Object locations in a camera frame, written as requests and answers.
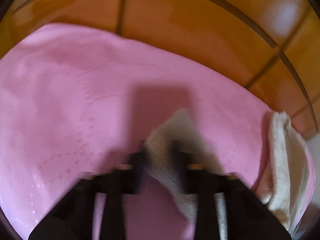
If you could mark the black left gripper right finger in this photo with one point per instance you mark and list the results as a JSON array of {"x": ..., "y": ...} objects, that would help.
[{"x": 226, "y": 207}]

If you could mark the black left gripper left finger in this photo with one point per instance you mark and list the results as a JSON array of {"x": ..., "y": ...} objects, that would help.
[{"x": 93, "y": 207}]

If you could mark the white knitted sweater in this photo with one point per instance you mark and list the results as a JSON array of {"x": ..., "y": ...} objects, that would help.
[{"x": 284, "y": 182}]

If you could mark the pink patterned bedspread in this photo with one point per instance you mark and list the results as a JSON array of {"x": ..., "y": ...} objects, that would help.
[{"x": 76, "y": 99}]

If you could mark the wooden panelled wardrobe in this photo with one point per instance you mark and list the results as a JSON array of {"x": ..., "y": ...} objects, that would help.
[{"x": 270, "y": 47}]

